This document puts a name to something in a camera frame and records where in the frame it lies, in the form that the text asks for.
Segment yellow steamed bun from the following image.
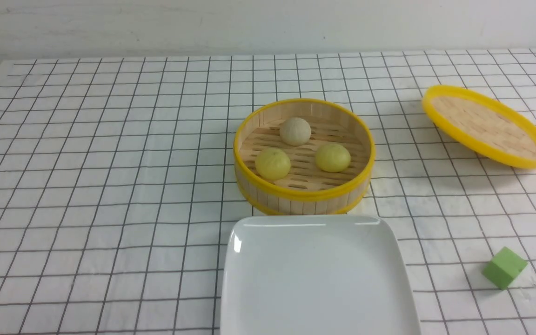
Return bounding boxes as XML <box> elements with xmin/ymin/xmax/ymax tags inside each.
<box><xmin>315</xmin><ymin>143</ymin><xmax>351</xmax><ymax>173</ymax></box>
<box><xmin>255</xmin><ymin>148</ymin><xmax>291</xmax><ymax>181</ymax></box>

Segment white steamed bun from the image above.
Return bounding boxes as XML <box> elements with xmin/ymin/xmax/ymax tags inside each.
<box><xmin>279</xmin><ymin>117</ymin><xmax>311</xmax><ymax>147</ymax></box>

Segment white square ceramic plate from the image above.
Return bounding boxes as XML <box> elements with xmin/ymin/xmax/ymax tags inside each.
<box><xmin>220</xmin><ymin>214</ymin><xmax>422</xmax><ymax>335</ymax></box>

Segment bamboo steamer basket yellow rim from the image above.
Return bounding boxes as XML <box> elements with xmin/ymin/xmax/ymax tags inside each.
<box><xmin>233</xmin><ymin>98</ymin><xmax>376</xmax><ymax>215</ymax></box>

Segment white grid tablecloth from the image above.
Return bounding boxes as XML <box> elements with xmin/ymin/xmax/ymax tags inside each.
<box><xmin>0</xmin><ymin>48</ymin><xmax>536</xmax><ymax>335</ymax></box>

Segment bamboo steamer lid yellow rim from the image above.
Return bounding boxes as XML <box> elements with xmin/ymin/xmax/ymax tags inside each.
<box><xmin>422</xmin><ymin>85</ymin><xmax>536</xmax><ymax>170</ymax></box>

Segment green foam cube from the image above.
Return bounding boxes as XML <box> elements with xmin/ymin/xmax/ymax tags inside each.
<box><xmin>482</xmin><ymin>247</ymin><xmax>528</xmax><ymax>290</ymax></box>

